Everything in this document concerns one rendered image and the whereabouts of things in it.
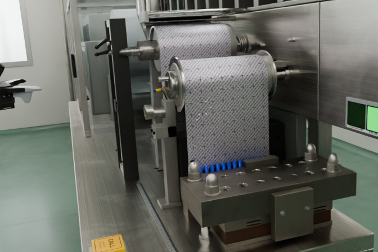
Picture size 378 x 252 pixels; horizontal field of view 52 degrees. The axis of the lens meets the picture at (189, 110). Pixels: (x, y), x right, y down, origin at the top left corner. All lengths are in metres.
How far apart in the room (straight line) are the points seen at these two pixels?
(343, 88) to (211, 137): 0.35
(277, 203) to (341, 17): 0.44
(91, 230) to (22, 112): 5.61
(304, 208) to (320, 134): 0.46
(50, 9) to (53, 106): 1.50
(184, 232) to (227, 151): 0.24
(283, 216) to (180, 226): 0.27
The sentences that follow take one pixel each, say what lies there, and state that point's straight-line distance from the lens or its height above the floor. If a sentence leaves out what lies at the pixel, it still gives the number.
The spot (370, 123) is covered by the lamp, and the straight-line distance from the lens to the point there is 0.91.
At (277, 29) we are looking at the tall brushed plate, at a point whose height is 1.38.
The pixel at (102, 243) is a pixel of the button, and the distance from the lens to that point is 0.96.
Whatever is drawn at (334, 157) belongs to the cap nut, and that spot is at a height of 1.07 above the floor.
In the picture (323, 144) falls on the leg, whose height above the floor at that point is 0.99.
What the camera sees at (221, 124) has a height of 1.14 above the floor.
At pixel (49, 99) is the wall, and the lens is 6.57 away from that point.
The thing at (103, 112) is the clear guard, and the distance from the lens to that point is 2.01.
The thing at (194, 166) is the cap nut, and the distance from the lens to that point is 0.95.
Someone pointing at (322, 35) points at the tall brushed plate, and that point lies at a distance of 1.03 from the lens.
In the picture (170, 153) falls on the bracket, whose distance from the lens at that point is 1.09.
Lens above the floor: 1.39
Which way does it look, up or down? 11 degrees down
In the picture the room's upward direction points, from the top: 3 degrees counter-clockwise
